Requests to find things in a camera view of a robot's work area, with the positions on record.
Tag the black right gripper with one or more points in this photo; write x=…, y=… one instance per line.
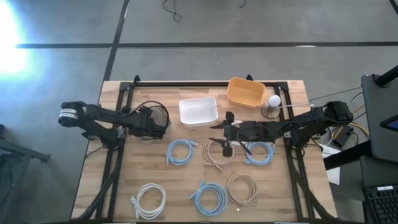
x=248, y=132

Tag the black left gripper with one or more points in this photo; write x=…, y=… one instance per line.
x=143, y=124

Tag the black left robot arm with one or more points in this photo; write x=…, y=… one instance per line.
x=102, y=115

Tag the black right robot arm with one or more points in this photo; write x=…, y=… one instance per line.
x=311, y=119

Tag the grey round container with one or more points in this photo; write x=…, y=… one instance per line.
x=160, y=117

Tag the white plastic bin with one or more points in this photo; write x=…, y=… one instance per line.
x=199, y=110

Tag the orange plastic bin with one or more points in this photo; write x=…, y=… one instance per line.
x=245, y=93

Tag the white bulb on brass base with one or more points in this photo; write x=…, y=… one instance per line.
x=274, y=100

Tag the white paper sheet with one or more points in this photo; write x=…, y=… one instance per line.
x=331, y=155

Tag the black power adapter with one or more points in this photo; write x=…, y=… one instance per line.
x=342, y=137

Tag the black stand bar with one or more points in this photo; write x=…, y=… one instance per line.
x=345, y=155

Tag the dark grey metal stand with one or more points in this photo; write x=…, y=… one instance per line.
x=18, y=152

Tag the dark grey desk panel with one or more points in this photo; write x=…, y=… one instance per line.
x=379, y=124

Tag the tablet with blue screen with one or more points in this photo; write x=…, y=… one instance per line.
x=391, y=123

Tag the black pole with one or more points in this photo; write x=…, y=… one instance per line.
x=387, y=76

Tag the black keyboard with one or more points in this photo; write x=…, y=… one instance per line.
x=382, y=205

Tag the black aluminium table frame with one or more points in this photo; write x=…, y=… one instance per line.
x=202, y=84

